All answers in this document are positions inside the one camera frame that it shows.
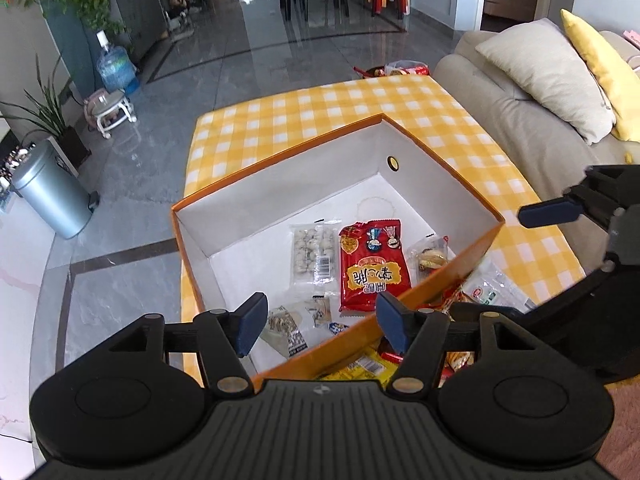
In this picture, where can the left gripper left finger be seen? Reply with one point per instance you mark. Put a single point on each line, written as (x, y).
(224, 338)

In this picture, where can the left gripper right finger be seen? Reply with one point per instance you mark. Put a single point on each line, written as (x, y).
(420, 337)

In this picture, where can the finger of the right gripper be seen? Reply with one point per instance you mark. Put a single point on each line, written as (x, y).
(549, 213)

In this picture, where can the dark red snack bar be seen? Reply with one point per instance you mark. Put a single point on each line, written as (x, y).
(387, 353)

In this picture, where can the orange noodle snack bag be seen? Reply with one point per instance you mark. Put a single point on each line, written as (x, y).
(455, 361)

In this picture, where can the grey white snack packet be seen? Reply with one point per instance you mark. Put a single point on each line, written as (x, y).
(282, 333)

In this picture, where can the yellow snack packet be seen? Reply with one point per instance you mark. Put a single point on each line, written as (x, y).
(369, 366)

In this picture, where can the clear packet brown snacks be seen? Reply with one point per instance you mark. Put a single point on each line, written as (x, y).
(426, 256)

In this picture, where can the large red snack bag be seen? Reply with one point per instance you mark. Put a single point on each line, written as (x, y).
(371, 262)

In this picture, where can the clear packet white balls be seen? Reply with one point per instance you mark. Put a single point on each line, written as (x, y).
(314, 253)

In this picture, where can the beige sofa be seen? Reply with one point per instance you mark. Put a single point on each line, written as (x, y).
(550, 153)

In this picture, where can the pink fluffy blanket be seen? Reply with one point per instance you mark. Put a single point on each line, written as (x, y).
(620, 452)

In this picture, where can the orange cardboard box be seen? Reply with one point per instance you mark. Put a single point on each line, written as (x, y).
(234, 235)

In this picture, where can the yellow cushion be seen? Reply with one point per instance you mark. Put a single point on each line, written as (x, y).
(614, 75)

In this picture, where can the beige cushion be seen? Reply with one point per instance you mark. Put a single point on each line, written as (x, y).
(544, 64)

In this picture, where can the yellow checkered tablecloth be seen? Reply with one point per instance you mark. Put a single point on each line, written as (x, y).
(540, 262)

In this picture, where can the red snack bag on floor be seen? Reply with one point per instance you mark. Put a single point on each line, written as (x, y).
(402, 67)

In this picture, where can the white tv cabinet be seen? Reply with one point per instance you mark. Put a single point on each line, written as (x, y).
(25, 245)

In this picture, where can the silver trash can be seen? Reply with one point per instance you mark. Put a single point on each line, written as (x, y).
(45, 182)

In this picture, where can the white round stool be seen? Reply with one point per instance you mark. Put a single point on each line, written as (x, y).
(105, 111)

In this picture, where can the potted green plant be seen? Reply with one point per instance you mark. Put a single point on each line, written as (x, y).
(44, 114)

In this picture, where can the blue water jug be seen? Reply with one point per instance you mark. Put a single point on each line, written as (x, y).
(115, 68)

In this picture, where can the grey drawer cabinet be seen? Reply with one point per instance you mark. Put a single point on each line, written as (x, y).
(144, 23)

